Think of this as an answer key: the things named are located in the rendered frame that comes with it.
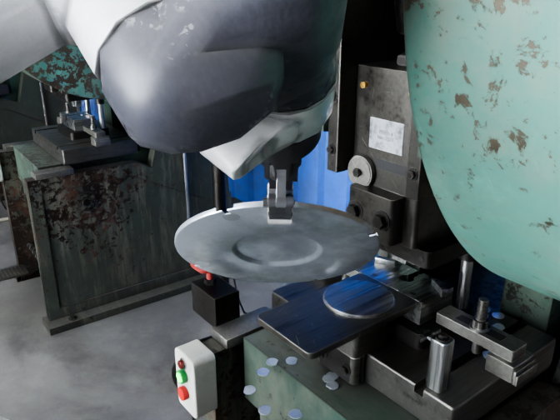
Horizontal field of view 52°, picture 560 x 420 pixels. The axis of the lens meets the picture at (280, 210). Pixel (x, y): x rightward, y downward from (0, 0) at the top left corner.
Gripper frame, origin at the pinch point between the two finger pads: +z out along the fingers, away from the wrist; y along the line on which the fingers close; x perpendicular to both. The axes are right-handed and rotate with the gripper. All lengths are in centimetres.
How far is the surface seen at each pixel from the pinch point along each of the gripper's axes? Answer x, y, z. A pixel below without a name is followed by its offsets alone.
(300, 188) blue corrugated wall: -12, 110, 215
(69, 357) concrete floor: 77, 8, 155
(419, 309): -24.6, -3.4, 35.0
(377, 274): -18.9, 4.8, 41.0
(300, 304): -3.9, -3.3, 33.6
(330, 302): -9.0, -2.9, 33.2
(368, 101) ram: -14.2, 25.6, 14.9
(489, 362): -34.4, -12.8, 31.6
